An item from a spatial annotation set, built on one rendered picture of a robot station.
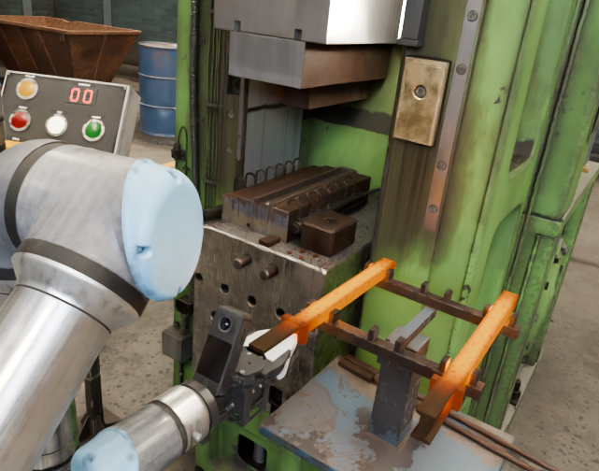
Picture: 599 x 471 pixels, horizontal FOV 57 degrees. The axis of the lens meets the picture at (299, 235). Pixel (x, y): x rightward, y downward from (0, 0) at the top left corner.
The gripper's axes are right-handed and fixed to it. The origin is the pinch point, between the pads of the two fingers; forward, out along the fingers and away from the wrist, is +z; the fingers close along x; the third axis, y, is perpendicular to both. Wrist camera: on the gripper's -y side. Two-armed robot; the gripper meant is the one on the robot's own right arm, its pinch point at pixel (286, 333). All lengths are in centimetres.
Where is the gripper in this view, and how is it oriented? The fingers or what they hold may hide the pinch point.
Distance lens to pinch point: 86.6
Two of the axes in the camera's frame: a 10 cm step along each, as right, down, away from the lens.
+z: 5.8, -2.7, 7.7
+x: 8.1, 3.0, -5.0
